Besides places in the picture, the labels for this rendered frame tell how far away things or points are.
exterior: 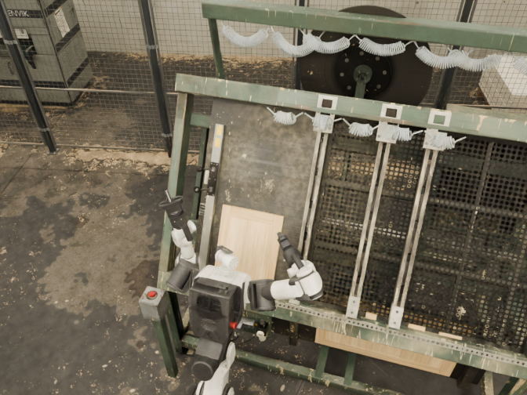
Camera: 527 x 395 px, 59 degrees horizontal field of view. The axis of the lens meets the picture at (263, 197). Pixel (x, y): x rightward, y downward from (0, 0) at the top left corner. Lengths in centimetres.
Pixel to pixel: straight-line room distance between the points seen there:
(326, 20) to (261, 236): 129
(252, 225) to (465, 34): 155
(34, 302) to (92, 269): 51
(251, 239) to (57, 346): 188
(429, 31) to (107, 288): 310
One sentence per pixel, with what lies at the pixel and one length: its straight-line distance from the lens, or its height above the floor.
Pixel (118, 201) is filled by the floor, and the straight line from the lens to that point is 495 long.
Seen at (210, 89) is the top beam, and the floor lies 190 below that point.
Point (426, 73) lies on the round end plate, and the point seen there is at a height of 190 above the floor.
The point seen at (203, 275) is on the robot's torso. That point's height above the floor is 137.
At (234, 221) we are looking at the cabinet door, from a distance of 276.
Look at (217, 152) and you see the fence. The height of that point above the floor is 157.
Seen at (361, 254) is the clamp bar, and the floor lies 121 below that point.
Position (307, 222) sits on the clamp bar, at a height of 131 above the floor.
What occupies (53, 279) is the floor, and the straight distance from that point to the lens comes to 443.
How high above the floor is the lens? 317
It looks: 42 degrees down
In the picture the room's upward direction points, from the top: straight up
